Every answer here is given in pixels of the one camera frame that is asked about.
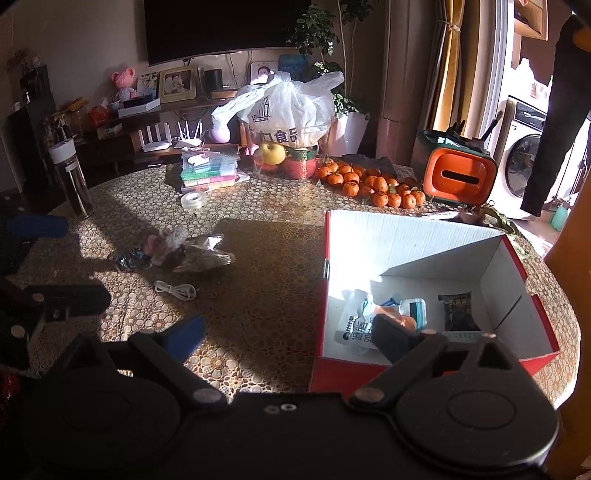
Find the pink teddy bear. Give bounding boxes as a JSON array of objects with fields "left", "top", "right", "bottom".
[{"left": 110, "top": 68, "right": 140, "bottom": 101}]

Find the dark foil snack packet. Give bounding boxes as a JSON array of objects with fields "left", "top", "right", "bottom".
[{"left": 110, "top": 248, "right": 149, "bottom": 271}]

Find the white portrait frame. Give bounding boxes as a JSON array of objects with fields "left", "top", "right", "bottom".
[{"left": 250, "top": 61, "right": 279, "bottom": 87}]

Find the orange green tissue box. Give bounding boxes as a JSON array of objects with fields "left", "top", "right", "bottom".
[{"left": 423, "top": 128, "right": 499, "bottom": 207}]

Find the wooden television console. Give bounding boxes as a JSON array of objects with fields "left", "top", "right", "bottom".
[{"left": 4, "top": 90, "right": 241, "bottom": 185}]

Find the yellow apple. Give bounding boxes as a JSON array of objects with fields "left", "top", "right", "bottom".
[{"left": 257, "top": 141, "right": 287, "bottom": 166}]

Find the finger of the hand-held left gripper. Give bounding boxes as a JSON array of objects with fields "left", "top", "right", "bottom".
[
  {"left": 7, "top": 214, "right": 70, "bottom": 241},
  {"left": 27, "top": 283, "right": 112, "bottom": 323}
]

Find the white plastic bag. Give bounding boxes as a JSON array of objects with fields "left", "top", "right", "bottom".
[{"left": 211, "top": 71, "right": 345, "bottom": 149}]

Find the blue white snack packet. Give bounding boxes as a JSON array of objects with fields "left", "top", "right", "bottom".
[{"left": 388, "top": 295, "right": 428, "bottom": 332}]

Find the red bag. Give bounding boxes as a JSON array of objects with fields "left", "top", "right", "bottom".
[{"left": 87, "top": 104, "right": 112, "bottom": 128}]

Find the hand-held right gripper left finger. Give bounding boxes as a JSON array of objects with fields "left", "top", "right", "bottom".
[{"left": 44, "top": 315, "right": 228, "bottom": 410}]

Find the yellow curtain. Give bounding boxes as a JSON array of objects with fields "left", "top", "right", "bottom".
[{"left": 378, "top": 0, "right": 468, "bottom": 163}]

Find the teal bottle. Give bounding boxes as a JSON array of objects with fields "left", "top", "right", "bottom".
[{"left": 551, "top": 202, "right": 572, "bottom": 232}]

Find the red cardboard box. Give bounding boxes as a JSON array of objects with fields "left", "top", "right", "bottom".
[{"left": 308, "top": 209, "right": 561, "bottom": 394}]

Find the small photo card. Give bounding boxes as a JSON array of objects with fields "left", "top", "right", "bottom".
[{"left": 136, "top": 72, "right": 160, "bottom": 98}]

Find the flat white box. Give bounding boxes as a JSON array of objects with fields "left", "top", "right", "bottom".
[{"left": 117, "top": 97, "right": 162, "bottom": 119}]

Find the white food pouch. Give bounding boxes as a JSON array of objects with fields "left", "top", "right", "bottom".
[{"left": 332, "top": 289, "right": 416, "bottom": 354}]

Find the green potted plant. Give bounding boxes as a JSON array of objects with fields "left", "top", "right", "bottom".
[{"left": 288, "top": 0, "right": 371, "bottom": 158}]

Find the dark water bottle white lid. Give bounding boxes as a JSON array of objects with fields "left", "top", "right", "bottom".
[{"left": 48, "top": 140, "right": 94, "bottom": 219}]

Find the white cable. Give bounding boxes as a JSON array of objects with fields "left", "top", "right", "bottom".
[{"left": 154, "top": 280, "right": 198, "bottom": 302}]

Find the blue printed box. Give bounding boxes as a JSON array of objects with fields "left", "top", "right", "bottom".
[{"left": 278, "top": 54, "right": 306, "bottom": 82}]

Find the red apple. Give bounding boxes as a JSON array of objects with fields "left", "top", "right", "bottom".
[{"left": 283, "top": 156, "right": 320, "bottom": 181}]

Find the black snack packet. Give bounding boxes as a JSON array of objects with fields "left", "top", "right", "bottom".
[{"left": 437, "top": 290, "right": 482, "bottom": 333}]

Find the silver snack packet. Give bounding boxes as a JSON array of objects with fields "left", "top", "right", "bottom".
[
  {"left": 172, "top": 250, "right": 237, "bottom": 274},
  {"left": 184, "top": 234, "right": 225, "bottom": 253}
]

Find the pile of tangerines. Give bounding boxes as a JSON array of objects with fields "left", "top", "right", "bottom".
[{"left": 316, "top": 156, "right": 427, "bottom": 210}]

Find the white washing machine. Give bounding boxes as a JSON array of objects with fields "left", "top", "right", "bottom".
[{"left": 488, "top": 96, "right": 551, "bottom": 219}]

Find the white router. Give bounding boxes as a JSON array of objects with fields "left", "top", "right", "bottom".
[
  {"left": 138, "top": 124, "right": 173, "bottom": 153},
  {"left": 172, "top": 120, "right": 204, "bottom": 149}
]

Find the black television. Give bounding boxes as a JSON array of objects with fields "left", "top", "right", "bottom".
[{"left": 143, "top": 0, "right": 313, "bottom": 68}]

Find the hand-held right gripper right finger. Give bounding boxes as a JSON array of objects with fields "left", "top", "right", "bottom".
[{"left": 351, "top": 314, "right": 537, "bottom": 410}]

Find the cream photo frame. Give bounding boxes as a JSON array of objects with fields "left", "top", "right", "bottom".
[{"left": 158, "top": 65, "right": 199, "bottom": 104}]

